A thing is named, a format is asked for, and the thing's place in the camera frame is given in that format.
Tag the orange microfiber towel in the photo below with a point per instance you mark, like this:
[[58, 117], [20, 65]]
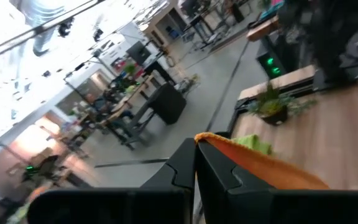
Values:
[[269, 169]]

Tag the black aluminium table frame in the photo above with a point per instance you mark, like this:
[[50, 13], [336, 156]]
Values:
[[291, 90]]

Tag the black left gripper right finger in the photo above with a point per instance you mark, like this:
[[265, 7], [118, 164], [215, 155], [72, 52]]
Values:
[[244, 205]]

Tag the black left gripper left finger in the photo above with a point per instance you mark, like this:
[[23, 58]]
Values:
[[120, 205]]

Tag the lime green microfiber towel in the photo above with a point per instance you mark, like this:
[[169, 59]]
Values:
[[253, 143]]

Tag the potted succulent plant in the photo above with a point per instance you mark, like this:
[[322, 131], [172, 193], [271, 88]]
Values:
[[272, 107]]

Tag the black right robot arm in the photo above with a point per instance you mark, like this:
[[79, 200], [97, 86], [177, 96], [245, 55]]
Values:
[[331, 37]]

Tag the black box with green lights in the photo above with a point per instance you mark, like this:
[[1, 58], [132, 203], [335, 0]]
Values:
[[273, 62]]

